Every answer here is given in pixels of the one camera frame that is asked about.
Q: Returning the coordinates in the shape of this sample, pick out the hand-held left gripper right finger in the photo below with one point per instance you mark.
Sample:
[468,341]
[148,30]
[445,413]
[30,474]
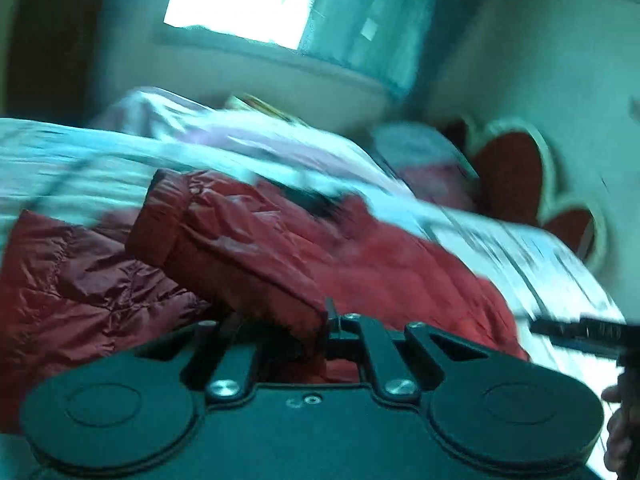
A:
[374,347]

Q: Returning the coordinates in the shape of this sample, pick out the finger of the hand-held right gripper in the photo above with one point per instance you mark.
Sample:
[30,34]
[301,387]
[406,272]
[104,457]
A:
[580,332]

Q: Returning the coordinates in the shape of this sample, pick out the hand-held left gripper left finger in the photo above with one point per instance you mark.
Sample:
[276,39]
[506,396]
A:
[240,352]

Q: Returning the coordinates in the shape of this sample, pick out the red puffer jacket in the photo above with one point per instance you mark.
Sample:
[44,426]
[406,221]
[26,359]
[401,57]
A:
[240,250]

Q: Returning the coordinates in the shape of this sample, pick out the person's right hand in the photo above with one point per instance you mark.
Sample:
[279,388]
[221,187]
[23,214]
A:
[619,435]

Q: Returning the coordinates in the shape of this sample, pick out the red flower-shaped headboard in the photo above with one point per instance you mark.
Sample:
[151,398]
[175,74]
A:
[510,175]

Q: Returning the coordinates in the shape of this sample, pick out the grey and red pillow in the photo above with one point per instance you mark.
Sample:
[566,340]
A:
[425,160]

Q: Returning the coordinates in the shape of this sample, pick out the pink folded quilt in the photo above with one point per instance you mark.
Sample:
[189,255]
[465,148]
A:
[210,132]

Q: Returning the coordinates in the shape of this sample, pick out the yellow printed item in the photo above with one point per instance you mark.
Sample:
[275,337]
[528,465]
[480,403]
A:
[260,105]

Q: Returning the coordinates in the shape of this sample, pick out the white patterned bed sheet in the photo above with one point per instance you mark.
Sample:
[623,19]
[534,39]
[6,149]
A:
[75,160]

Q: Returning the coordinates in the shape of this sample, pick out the teal curtain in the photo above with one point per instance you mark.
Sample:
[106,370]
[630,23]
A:
[370,20]

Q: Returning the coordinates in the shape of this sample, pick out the dark wooden furniture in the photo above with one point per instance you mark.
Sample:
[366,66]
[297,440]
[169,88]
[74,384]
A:
[45,40]

